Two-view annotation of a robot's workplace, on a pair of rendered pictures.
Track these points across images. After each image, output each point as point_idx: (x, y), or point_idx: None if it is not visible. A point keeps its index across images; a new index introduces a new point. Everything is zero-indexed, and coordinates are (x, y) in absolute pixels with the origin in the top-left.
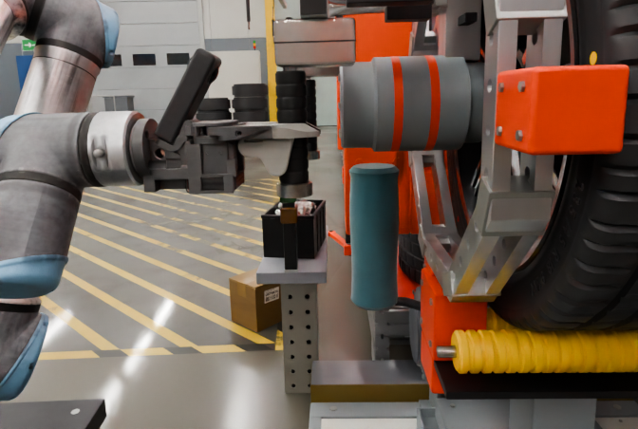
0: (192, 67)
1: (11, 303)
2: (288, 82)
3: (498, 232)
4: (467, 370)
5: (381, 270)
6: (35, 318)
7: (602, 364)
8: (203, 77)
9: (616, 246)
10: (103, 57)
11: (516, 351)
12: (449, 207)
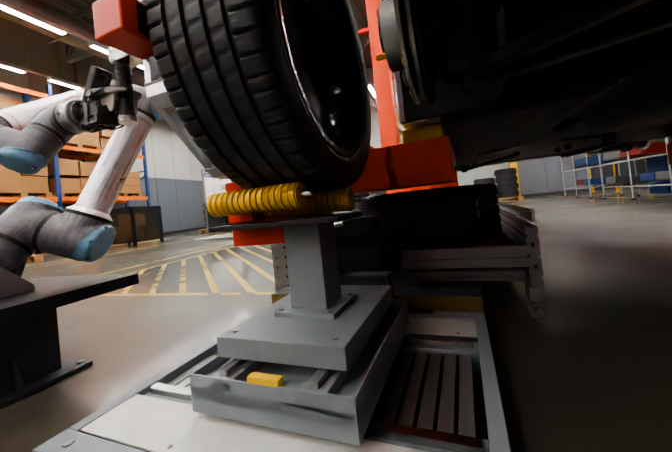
0: (89, 73)
1: (87, 212)
2: (116, 69)
3: (159, 106)
4: (210, 211)
5: None
6: (102, 224)
7: (272, 199)
8: (93, 76)
9: (175, 90)
10: (152, 113)
11: (230, 196)
12: None
